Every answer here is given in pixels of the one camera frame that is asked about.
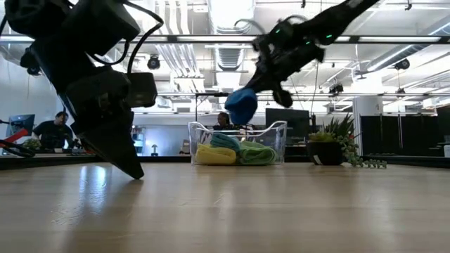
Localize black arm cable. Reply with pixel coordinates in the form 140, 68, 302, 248
87, 0, 165, 75
233, 13, 309, 36

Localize red bar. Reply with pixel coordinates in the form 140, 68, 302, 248
0, 128, 31, 148

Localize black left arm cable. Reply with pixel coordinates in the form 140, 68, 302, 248
87, 0, 165, 75

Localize black computer monitor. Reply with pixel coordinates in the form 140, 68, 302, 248
265, 108, 311, 138

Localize black partition panels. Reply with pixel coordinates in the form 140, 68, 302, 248
360, 107, 450, 155

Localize blue storage shelf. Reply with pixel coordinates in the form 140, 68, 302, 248
131, 126, 146, 155

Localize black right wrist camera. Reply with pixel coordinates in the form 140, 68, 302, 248
272, 87, 295, 109

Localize silver ceiling air duct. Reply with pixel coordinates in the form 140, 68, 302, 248
207, 0, 257, 110

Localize blue microfiber towel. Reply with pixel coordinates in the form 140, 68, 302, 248
224, 87, 259, 126

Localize potted succulent plant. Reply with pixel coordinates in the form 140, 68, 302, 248
305, 112, 387, 169

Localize yellow microfiber towel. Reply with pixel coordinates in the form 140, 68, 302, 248
195, 143, 237, 166

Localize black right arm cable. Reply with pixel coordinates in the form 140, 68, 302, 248
233, 13, 309, 36

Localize clear plastic bin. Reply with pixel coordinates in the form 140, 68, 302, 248
188, 121, 288, 165

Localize person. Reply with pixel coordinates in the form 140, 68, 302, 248
32, 111, 75, 150
212, 111, 235, 131

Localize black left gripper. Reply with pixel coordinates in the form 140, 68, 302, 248
31, 34, 146, 180

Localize small round green plant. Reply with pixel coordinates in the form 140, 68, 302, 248
21, 138, 43, 152

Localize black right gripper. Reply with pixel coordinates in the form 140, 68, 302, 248
245, 19, 326, 94

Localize teal microfiber towel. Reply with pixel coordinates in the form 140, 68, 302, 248
210, 132, 242, 153

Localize green microfiber towel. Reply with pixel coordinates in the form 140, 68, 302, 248
237, 140, 278, 166

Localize tilted computer monitor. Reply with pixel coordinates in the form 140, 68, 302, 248
6, 114, 36, 137

